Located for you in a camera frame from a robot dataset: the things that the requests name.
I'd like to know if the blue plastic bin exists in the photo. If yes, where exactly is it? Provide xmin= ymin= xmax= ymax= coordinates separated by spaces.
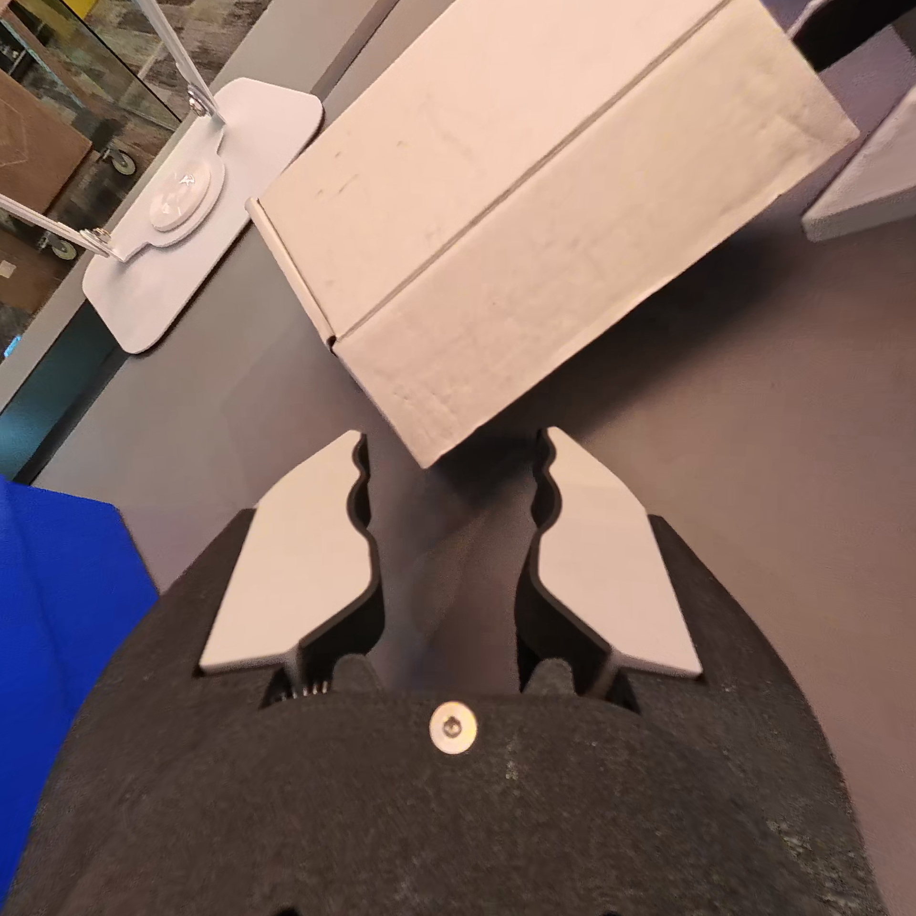
xmin=0 ymin=476 xmax=160 ymax=916

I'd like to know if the brown wheeled dolly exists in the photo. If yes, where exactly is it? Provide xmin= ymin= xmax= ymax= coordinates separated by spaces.
xmin=0 ymin=68 xmax=138 ymax=260

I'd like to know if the document stand with white base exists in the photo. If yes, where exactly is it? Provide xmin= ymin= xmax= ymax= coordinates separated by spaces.
xmin=0 ymin=0 xmax=324 ymax=355

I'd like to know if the white cardboard mailer box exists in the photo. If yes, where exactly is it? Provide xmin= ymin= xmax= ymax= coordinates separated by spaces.
xmin=245 ymin=0 xmax=860 ymax=471

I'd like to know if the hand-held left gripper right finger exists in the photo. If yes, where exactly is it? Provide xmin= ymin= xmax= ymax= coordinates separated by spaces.
xmin=515 ymin=426 xmax=705 ymax=701

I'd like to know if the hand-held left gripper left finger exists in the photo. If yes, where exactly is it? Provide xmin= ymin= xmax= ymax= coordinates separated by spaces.
xmin=198 ymin=428 xmax=387 ymax=694

